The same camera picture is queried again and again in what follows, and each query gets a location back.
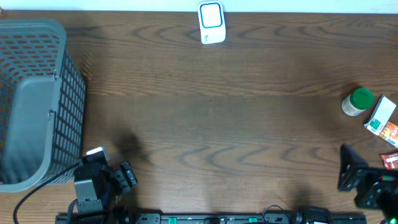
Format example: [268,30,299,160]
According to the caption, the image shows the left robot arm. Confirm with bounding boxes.
[65,162,137,224]

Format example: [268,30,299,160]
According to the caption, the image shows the red chocolate bar wrapper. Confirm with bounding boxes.
[380,152,398,170]

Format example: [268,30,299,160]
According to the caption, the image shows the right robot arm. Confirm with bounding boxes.
[337,144,397,223]

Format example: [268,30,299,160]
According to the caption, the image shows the grey plastic mesh basket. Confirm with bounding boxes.
[1,19,86,193]

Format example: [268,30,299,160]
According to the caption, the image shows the green lid jar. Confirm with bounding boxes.
[341,88,374,116]

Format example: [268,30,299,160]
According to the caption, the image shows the white and green carton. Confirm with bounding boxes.
[364,95,396,135]

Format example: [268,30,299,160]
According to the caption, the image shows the black mounting rail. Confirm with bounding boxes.
[55,207,367,224]

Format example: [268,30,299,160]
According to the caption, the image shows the small orange box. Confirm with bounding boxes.
[379,121,398,148]

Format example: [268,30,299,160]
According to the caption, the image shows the white barcode scanner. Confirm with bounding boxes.
[197,1,226,45]

